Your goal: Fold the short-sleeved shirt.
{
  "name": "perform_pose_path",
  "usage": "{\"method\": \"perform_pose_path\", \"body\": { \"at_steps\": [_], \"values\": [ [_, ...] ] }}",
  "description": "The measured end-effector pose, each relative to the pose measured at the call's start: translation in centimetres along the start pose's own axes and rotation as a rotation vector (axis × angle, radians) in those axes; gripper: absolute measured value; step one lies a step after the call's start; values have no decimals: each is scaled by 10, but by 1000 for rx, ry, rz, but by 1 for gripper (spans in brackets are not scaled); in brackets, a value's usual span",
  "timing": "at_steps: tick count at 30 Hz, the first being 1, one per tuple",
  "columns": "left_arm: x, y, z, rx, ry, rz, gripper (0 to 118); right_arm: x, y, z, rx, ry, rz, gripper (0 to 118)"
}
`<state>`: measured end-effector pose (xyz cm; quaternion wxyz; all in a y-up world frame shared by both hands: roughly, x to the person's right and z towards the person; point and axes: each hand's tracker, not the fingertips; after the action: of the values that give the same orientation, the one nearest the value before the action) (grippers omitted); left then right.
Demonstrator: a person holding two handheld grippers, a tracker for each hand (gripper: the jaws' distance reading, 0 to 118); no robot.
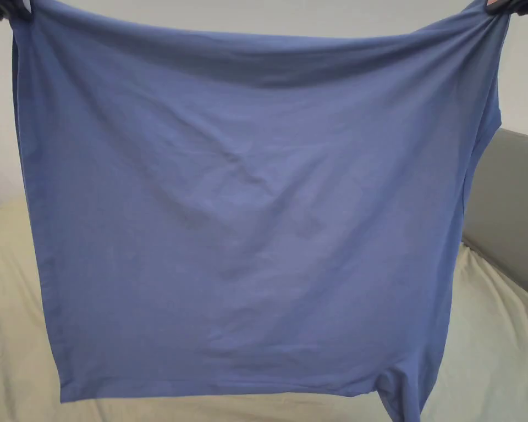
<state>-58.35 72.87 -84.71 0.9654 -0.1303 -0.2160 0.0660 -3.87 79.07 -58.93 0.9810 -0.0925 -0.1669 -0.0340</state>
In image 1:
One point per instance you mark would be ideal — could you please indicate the blue shirt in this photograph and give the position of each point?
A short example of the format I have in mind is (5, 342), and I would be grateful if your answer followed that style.
(246, 198)

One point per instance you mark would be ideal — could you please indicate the grey padded headboard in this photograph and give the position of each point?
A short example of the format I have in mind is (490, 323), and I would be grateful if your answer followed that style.
(506, 198)

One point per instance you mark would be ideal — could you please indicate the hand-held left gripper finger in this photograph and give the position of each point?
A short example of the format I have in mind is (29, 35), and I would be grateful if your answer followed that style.
(0, 9)

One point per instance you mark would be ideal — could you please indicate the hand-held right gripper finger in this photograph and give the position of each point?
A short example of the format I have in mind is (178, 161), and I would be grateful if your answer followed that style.
(517, 6)

